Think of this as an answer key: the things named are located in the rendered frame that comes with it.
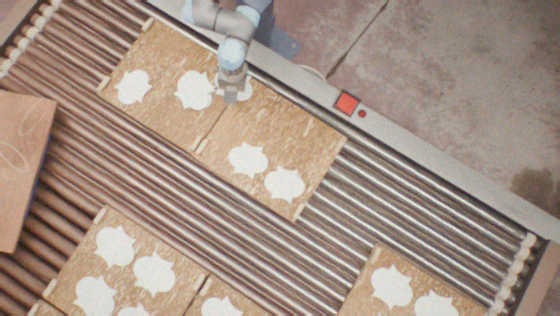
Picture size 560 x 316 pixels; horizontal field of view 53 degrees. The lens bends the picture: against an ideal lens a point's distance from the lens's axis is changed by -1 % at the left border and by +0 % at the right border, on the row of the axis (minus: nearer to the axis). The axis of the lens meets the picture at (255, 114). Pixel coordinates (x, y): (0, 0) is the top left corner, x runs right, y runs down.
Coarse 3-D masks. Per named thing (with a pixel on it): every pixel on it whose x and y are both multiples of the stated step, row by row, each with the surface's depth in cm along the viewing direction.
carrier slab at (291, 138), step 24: (264, 96) 197; (240, 120) 195; (264, 120) 195; (288, 120) 195; (312, 120) 195; (216, 144) 193; (240, 144) 193; (264, 144) 193; (288, 144) 193; (312, 144) 193; (336, 144) 193; (216, 168) 190; (288, 168) 191; (312, 168) 191; (264, 192) 188; (312, 192) 189; (288, 216) 187
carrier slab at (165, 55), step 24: (144, 48) 201; (168, 48) 201; (192, 48) 202; (120, 72) 199; (168, 72) 199; (216, 72) 199; (144, 96) 197; (168, 96) 197; (216, 96) 197; (144, 120) 194; (168, 120) 195; (192, 120) 195
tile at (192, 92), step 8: (184, 80) 195; (192, 80) 195; (200, 80) 195; (184, 88) 195; (192, 88) 195; (200, 88) 195; (184, 96) 194; (192, 96) 194; (200, 96) 194; (184, 104) 193; (192, 104) 193; (200, 104) 193
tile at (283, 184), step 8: (280, 168) 190; (272, 176) 189; (280, 176) 189; (288, 176) 189; (296, 176) 189; (272, 184) 188; (280, 184) 188; (288, 184) 188; (296, 184) 188; (272, 192) 188; (280, 192) 188; (288, 192) 188; (296, 192) 188; (288, 200) 187
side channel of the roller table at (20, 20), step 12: (24, 0) 204; (36, 0) 204; (12, 12) 203; (24, 12) 203; (36, 12) 208; (0, 24) 201; (12, 24) 202; (24, 24) 205; (0, 36) 200; (12, 36) 202; (24, 36) 209; (0, 48) 200
